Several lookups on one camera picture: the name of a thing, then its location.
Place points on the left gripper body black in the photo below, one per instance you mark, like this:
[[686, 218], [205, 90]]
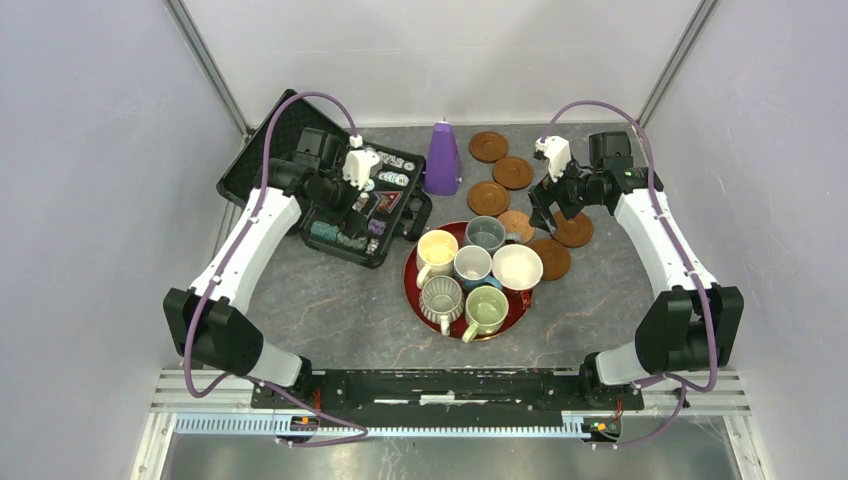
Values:
[[337, 194]]

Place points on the brown wooden coaster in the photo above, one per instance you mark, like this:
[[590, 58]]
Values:
[[513, 173], [488, 198], [582, 231], [556, 258], [488, 146]]

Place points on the grey green mug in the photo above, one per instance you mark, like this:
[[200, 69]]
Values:
[[489, 233]]

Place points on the purple metronome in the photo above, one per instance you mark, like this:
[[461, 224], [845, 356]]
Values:
[[442, 175]]

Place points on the grey ribbed mug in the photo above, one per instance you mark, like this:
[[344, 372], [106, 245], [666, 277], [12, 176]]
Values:
[[441, 302]]

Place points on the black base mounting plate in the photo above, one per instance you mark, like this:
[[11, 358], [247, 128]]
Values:
[[441, 398]]

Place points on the blue mug white inside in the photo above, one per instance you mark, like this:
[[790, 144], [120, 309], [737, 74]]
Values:
[[472, 267]]

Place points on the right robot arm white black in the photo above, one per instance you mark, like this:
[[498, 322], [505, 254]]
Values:
[[689, 331]]

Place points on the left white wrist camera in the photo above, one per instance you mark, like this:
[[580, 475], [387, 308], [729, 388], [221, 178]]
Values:
[[361, 162]]

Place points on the woven rattan coaster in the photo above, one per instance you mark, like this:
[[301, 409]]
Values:
[[517, 222]]

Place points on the light green mug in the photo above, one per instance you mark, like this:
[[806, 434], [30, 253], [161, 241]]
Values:
[[486, 309]]

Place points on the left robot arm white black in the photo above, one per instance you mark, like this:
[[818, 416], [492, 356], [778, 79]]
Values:
[[208, 319]]

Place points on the black poker chip case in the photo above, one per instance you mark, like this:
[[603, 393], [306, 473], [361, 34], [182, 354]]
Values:
[[393, 203]]

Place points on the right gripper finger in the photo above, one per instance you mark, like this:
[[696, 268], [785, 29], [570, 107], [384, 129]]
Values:
[[540, 203], [562, 224]]

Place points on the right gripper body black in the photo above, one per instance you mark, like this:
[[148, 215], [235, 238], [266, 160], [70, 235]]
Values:
[[570, 191]]

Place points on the cream yellow mug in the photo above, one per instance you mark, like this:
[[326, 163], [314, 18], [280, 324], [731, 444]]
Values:
[[435, 253]]

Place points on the white bowl cup red outside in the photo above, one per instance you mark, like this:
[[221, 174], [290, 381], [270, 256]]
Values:
[[517, 267]]

